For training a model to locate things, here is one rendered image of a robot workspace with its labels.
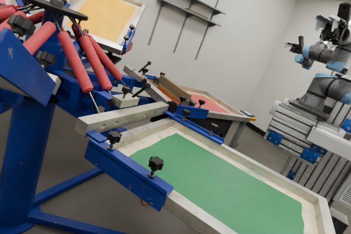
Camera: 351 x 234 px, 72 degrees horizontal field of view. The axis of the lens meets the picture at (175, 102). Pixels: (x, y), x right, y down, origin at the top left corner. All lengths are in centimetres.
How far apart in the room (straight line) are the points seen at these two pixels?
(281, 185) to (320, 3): 480
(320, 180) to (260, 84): 401
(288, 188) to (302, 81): 424
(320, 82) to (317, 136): 33
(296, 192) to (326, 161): 78
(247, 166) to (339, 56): 70
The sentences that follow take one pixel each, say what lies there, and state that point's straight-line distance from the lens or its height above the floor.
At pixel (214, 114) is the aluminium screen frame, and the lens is 170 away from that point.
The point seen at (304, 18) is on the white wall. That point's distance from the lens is 572.
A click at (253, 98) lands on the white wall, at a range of 582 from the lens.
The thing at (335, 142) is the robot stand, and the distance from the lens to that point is 161.
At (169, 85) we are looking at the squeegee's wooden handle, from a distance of 179.
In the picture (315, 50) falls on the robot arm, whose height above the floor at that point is 157.
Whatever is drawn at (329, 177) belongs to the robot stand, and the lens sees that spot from 199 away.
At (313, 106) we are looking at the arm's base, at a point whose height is 128.
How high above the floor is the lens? 141
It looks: 15 degrees down
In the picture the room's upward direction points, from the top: 21 degrees clockwise
